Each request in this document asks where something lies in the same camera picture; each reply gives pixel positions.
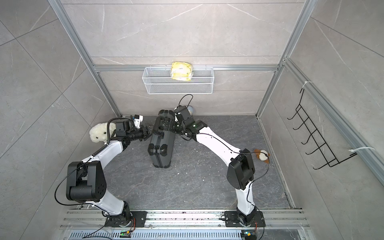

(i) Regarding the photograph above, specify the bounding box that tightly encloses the grey aluminium poker case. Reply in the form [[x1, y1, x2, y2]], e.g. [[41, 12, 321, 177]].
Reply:
[[148, 110, 176, 169]]

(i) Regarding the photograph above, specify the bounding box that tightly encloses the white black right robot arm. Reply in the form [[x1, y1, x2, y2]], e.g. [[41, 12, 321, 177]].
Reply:
[[175, 105, 270, 227]]

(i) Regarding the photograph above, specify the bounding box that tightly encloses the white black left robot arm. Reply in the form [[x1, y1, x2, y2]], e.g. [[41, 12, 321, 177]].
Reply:
[[66, 115, 152, 227]]

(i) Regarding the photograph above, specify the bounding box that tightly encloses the white fluffy plush sheep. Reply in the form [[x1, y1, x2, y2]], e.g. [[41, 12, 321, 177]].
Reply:
[[89, 123, 108, 143]]

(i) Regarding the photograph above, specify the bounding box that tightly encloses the yellow cloth bundle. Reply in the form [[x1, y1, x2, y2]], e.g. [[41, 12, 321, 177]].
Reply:
[[171, 62, 194, 81]]

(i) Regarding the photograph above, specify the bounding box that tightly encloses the brown white plush toy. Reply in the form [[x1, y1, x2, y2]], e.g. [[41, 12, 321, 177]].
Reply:
[[254, 149, 270, 164]]

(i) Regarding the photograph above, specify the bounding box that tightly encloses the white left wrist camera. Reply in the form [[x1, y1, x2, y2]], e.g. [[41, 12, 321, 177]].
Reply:
[[133, 115, 144, 129]]

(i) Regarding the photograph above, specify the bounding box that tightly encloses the white wire mesh basket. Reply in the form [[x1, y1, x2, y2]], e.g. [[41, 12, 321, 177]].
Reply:
[[142, 67, 215, 95]]

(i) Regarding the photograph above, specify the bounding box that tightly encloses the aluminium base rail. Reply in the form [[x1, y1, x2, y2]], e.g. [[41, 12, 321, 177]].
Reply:
[[53, 209, 315, 240]]

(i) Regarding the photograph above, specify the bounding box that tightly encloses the black wire hook rack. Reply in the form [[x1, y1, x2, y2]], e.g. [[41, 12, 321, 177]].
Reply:
[[287, 87, 358, 171]]

